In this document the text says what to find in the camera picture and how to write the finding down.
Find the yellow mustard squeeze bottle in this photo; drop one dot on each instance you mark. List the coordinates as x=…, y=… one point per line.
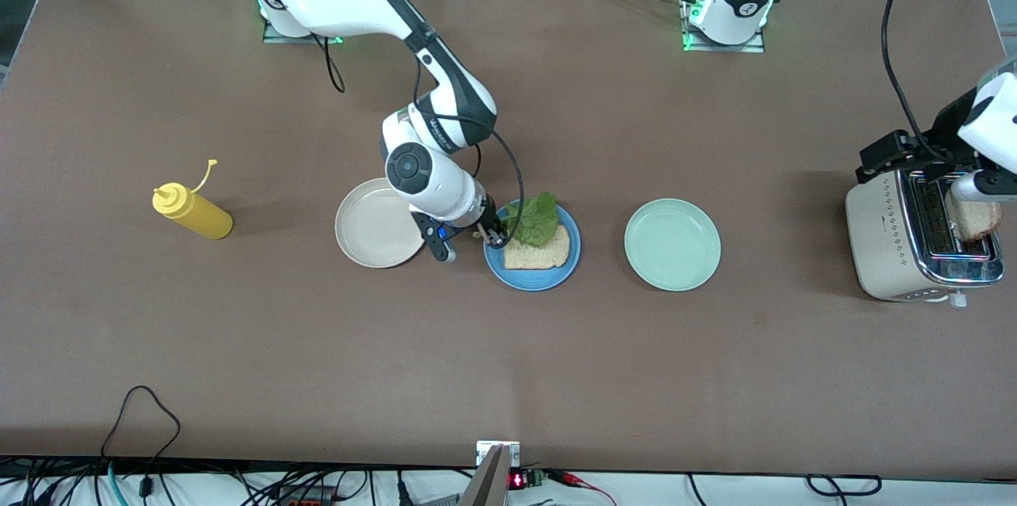
x=199, y=216

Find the light green round plate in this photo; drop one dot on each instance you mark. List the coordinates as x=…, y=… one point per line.
x=672, y=245

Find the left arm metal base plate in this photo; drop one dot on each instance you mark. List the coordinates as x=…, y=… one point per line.
x=723, y=48

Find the red digit display module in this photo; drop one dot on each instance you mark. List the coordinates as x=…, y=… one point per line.
x=520, y=480

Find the brown bread slice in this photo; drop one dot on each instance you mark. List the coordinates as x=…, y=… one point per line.
x=544, y=256
x=976, y=220

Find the grey metal bar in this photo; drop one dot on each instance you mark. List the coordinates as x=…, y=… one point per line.
x=489, y=482

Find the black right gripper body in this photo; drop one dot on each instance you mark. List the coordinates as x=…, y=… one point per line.
x=489, y=223

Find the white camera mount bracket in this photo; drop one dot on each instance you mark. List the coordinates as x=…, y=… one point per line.
x=486, y=450

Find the green lettuce leaf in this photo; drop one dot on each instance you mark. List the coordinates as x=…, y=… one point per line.
x=539, y=220

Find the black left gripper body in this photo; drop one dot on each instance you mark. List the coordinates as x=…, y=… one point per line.
x=948, y=126

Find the beige round plate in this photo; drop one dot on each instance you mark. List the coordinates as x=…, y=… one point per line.
x=373, y=228

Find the blue round plate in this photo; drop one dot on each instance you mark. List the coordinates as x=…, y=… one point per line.
x=532, y=280

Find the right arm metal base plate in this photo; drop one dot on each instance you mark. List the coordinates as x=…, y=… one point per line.
x=286, y=40

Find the cream chrome toaster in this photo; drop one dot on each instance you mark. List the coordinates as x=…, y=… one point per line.
x=878, y=240

